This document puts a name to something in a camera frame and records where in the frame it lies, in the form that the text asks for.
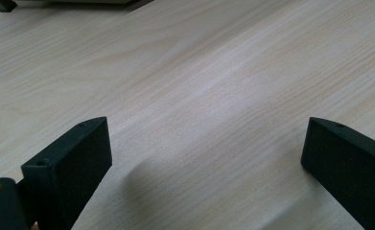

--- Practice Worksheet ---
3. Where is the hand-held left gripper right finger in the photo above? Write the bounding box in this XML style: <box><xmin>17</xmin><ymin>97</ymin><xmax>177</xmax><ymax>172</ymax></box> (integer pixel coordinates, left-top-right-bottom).
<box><xmin>300</xmin><ymin>116</ymin><xmax>375</xmax><ymax>230</ymax></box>

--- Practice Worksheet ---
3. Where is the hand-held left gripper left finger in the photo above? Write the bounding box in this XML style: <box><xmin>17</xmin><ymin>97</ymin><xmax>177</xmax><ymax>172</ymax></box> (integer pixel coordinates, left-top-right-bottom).
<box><xmin>20</xmin><ymin>116</ymin><xmax>113</xmax><ymax>230</ymax></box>

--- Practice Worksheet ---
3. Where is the dark grey corner shelf rack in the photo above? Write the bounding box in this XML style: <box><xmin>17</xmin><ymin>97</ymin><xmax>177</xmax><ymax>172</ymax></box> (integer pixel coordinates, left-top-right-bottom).
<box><xmin>0</xmin><ymin>0</ymin><xmax>156</xmax><ymax>13</ymax></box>

